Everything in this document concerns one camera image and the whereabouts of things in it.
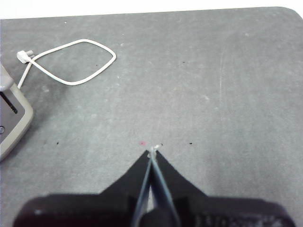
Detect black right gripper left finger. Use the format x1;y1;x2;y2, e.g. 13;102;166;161
13;150;152;227

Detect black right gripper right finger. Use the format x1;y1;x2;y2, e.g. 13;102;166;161
152;150;296;227

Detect cream two-slot toaster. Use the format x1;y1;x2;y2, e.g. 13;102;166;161
0;63;34;163

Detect white power cable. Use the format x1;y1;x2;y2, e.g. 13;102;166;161
16;38;117;89

